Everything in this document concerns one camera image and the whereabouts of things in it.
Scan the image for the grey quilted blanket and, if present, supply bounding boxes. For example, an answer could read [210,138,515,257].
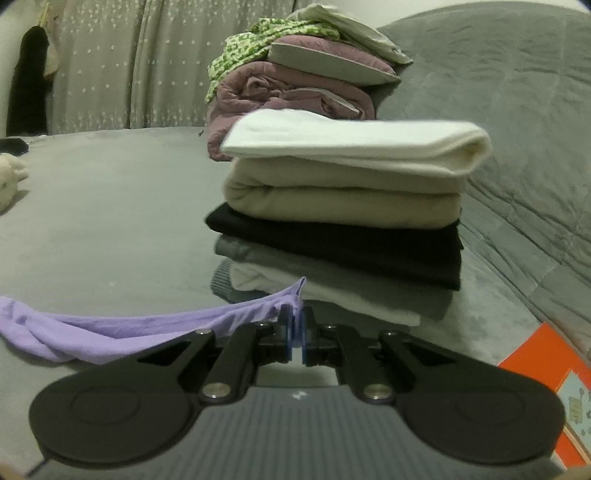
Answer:
[376,7,591,361]

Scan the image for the green patterned cloth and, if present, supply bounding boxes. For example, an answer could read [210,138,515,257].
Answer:
[205,17,340,104]

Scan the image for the grey bed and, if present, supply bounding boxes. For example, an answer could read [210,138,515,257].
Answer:
[0,124,555,480]

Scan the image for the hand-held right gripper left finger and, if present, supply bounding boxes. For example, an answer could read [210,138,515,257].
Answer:
[136,305,296,403]

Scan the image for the stack of folded clothes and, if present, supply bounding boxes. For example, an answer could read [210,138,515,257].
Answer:
[205,109,492,326]

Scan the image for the orange book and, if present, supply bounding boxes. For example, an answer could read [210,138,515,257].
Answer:
[498,322,591,472]

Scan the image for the folded pink quilt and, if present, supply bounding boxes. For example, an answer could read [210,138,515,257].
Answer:
[206,61,377,161]

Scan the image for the white plush dog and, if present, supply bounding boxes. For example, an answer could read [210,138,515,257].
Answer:
[0,154,28,213]

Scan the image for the pink pillow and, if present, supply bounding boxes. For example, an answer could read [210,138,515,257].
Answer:
[268,36,402,86]

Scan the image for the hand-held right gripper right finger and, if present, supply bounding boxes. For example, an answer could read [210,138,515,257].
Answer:
[300,307,462,404]

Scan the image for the purple pants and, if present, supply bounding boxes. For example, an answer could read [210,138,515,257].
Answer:
[0,276,308,365]

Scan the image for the white pillow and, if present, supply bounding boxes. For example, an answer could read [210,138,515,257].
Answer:
[288,4,414,65]

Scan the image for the grey star-print curtain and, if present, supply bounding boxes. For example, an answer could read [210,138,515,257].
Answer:
[46,0,296,134]

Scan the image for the black hanging garment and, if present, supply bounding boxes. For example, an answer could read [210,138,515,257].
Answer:
[6,25,51,137]

